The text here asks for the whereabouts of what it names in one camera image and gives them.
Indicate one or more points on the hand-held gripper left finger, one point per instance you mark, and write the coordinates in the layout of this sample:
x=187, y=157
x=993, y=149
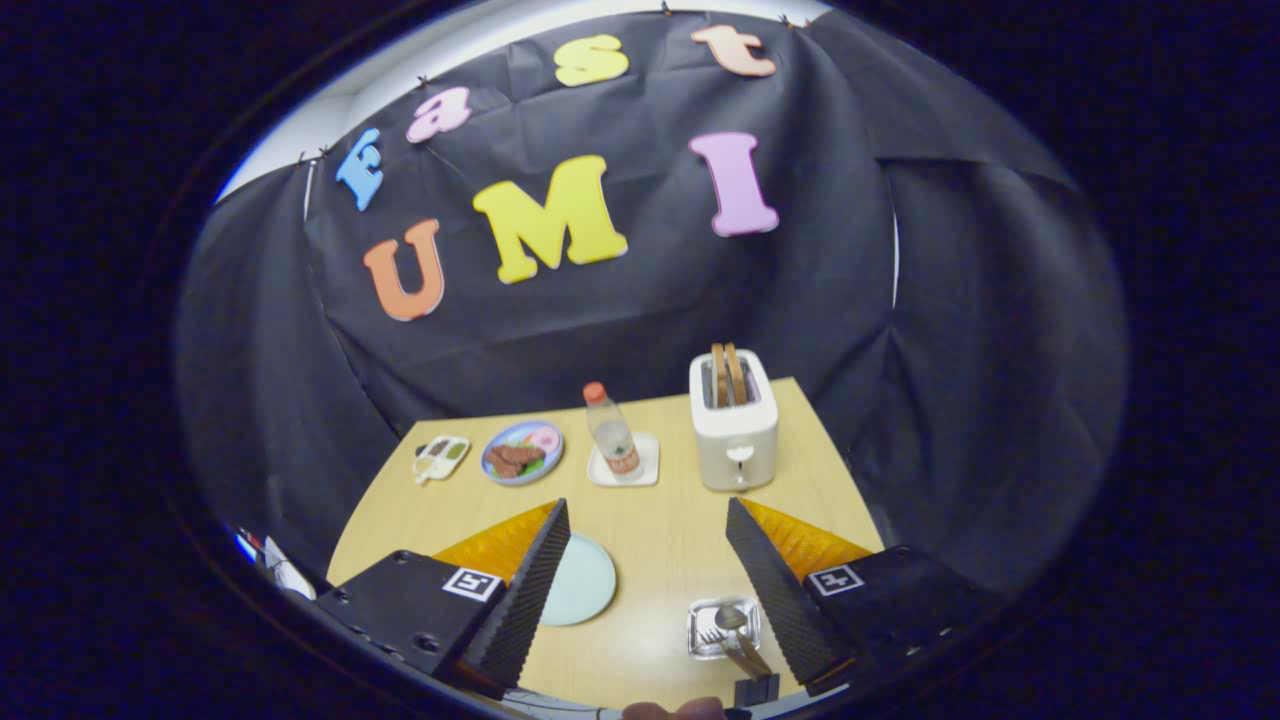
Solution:
x=525, y=600

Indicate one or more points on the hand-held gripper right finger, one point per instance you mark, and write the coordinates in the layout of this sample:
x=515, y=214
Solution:
x=775, y=600

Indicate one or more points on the metal spoon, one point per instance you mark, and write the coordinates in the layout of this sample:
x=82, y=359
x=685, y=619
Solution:
x=732, y=617

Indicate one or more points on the pale green plate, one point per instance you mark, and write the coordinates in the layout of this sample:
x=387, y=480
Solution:
x=580, y=585

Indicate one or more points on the black table clamp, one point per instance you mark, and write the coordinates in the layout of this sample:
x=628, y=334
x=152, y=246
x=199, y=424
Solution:
x=757, y=690

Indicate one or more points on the brown meat slices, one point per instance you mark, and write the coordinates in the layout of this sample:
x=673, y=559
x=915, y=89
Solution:
x=512, y=458

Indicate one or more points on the blue patterned plate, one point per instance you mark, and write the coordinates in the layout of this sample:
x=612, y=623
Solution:
x=547, y=438

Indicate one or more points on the white toaster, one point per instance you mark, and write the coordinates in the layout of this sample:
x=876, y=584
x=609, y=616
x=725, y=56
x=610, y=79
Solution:
x=735, y=440

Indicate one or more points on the white divided sauce dish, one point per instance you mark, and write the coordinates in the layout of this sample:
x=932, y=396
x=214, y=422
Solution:
x=445, y=455

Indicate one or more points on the clear plastic water bottle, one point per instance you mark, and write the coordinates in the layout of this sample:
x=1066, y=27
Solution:
x=610, y=435

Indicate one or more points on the white square coaster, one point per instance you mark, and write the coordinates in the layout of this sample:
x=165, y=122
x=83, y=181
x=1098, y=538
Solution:
x=648, y=460

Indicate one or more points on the brown toast slice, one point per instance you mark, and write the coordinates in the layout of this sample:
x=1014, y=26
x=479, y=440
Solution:
x=718, y=375
x=736, y=373

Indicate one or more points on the white flat panel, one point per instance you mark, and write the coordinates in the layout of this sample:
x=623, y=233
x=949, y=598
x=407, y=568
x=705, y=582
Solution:
x=285, y=572

